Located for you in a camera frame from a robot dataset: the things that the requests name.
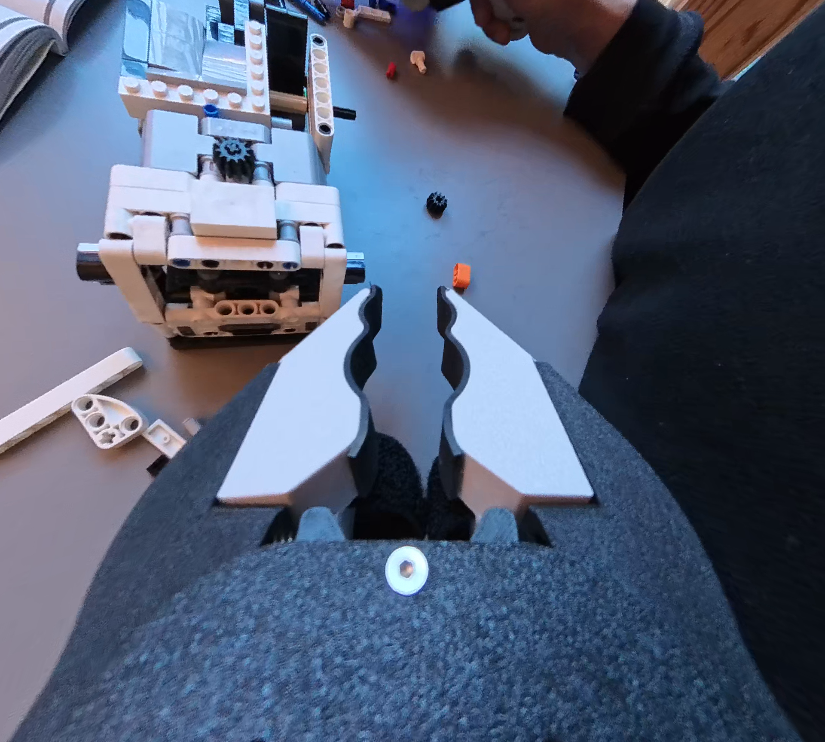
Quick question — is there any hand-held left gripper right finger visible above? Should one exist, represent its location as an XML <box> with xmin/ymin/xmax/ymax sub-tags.
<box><xmin>436</xmin><ymin>286</ymin><xmax>596</xmax><ymax>520</ymax></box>

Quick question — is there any small white lego piece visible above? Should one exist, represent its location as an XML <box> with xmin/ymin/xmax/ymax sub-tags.
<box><xmin>143</xmin><ymin>420</ymin><xmax>188</xmax><ymax>459</ymax></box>

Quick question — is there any person's dark clothing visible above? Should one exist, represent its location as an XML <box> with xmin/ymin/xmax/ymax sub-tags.
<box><xmin>577</xmin><ymin>1</ymin><xmax>825</xmax><ymax>742</ymax></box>

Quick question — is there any white lego vehicle model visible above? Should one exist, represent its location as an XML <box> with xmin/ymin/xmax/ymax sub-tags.
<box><xmin>76</xmin><ymin>0</ymin><xmax>367</xmax><ymax>351</ymax></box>

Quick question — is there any long white lego beam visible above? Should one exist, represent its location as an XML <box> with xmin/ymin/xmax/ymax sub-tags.
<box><xmin>0</xmin><ymin>348</ymin><xmax>144</xmax><ymax>454</ymax></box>

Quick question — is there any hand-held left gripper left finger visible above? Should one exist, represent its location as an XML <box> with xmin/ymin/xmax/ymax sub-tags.
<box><xmin>214</xmin><ymin>284</ymin><xmax>384</xmax><ymax>517</ymax></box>

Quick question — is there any person's right forearm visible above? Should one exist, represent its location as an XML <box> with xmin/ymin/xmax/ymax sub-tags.
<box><xmin>564</xmin><ymin>0</ymin><xmax>729</xmax><ymax>169</ymax></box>

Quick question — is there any white triangular lego piece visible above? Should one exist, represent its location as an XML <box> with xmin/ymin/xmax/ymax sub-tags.
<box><xmin>71</xmin><ymin>394</ymin><xmax>149</xmax><ymax>449</ymax></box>

